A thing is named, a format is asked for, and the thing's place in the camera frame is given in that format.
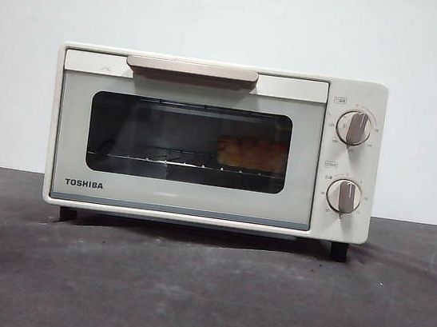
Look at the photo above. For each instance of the orange twisted bread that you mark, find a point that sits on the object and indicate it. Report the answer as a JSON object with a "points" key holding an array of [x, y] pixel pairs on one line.
{"points": [[252, 153]]}

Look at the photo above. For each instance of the oven door with glass window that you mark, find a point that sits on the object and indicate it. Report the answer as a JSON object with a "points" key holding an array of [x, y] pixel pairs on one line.
{"points": [[73, 132]]}

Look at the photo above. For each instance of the cream oven knob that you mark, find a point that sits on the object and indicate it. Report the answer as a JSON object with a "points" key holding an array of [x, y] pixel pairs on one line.
{"points": [[354, 127], [344, 196]]}

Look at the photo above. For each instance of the cream toaster oven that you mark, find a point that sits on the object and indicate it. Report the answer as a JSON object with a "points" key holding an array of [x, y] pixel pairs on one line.
{"points": [[339, 228]]}

